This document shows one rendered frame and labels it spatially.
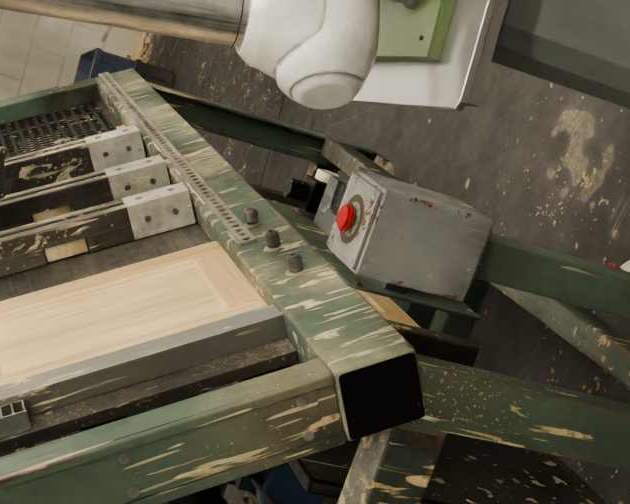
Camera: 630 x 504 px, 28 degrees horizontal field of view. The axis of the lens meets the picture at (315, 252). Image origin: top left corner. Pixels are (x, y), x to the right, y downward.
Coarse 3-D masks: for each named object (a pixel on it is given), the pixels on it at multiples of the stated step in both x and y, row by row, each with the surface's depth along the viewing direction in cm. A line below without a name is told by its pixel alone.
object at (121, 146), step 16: (128, 128) 295; (64, 144) 293; (80, 144) 290; (96, 144) 290; (112, 144) 291; (128, 144) 292; (16, 160) 287; (32, 160) 287; (48, 160) 288; (64, 160) 289; (80, 160) 290; (96, 160) 291; (112, 160) 292; (128, 160) 293; (16, 176) 287; (32, 176) 288; (48, 176) 289; (64, 176) 290; (16, 192) 288
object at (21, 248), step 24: (144, 192) 247; (168, 192) 245; (72, 216) 243; (96, 216) 240; (120, 216) 242; (144, 216) 243; (168, 216) 244; (192, 216) 246; (0, 240) 236; (24, 240) 237; (48, 240) 239; (72, 240) 240; (96, 240) 242; (120, 240) 243; (0, 264) 237; (24, 264) 239
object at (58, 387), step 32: (224, 320) 192; (256, 320) 190; (128, 352) 187; (160, 352) 186; (192, 352) 187; (224, 352) 189; (32, 384) 183; (64, 384) 183; (96, 384) 184; (128, 384) 186
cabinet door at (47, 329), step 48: (48, 288) 223; (96, 288) 220; (144, 288) 216; (192, 288) 212; (240, 288) 208; (0, 336) 208; (48, 336) 204; (96, 336) 201; (144, 336) 197; (0, 384) 190
